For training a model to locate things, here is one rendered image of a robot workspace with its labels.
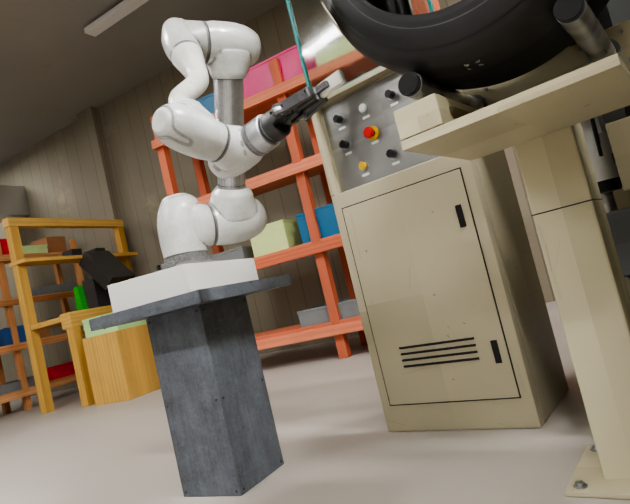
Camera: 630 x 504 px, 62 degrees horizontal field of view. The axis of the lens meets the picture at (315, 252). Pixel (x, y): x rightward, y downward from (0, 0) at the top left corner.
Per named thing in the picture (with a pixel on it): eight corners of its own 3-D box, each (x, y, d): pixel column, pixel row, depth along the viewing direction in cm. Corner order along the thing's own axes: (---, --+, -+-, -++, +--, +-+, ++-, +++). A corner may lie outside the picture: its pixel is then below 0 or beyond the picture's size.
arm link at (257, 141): (261, 125, 138) (277, 114, 135) (272, 156, 137) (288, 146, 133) (236, 121, 131) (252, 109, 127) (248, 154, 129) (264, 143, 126)
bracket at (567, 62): (461, 138, 130) (451, 100, 131) (645, 67, 106) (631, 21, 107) (455, 136, 127) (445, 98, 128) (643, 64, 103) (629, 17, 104)
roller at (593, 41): (622, 51, 106) (604, 71, 108) (604, 39, 108) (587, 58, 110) (591, 1, 78) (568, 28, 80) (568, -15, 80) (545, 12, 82)
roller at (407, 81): (488, 107, 123) (474, 122, 125) (475, 94, 124) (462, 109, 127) (424, 81, 95) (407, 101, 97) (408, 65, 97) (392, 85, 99)
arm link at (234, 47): (202, 240, 201) (255, 232, 211) (217, 252, 187) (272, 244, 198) (190, 20, 175) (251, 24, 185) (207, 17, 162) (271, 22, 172)
